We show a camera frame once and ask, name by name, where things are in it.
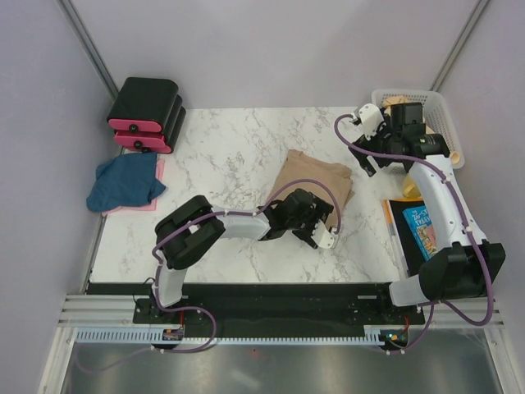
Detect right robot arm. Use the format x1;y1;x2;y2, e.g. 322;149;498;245
349;103;505;323

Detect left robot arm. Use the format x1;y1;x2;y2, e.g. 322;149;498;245
151;188;340;323

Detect white plastic basket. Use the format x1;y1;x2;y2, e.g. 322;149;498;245
371;87;467;176

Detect light yellow t shirt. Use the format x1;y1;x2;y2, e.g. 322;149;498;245
381;94;463;167

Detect yellow mug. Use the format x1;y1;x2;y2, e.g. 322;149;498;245
401;174;422;199

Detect blue storey treehouse book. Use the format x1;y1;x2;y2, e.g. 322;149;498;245
403;205;437;261

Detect lower black pink drawer box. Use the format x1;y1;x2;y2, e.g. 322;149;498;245
109;95;186;154

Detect black pink drawer box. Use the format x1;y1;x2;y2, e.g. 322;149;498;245
107;77;179;133
109;95;186;154

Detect blue t shirt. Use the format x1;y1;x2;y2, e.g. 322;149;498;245
86;153;166;213

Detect upper black pink drawer box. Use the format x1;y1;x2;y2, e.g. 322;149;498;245
107;77;179;133

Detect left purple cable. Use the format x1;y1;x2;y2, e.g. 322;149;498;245
75;178;342;374

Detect purple cable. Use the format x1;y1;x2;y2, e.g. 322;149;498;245
334;112;494;355
75;178;342;374

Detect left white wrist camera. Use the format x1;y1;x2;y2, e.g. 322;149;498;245
311;222;338;250

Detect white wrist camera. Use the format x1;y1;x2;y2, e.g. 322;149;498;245
311;222;338;250
353;103;384;140

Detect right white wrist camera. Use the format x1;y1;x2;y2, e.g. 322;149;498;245
353;103;384;140

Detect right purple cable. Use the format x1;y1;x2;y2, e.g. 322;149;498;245
334;112;494;355

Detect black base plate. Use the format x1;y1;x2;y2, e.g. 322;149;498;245
133;283;425;338

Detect white cable duct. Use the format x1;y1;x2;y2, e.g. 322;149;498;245
75;328;385;346

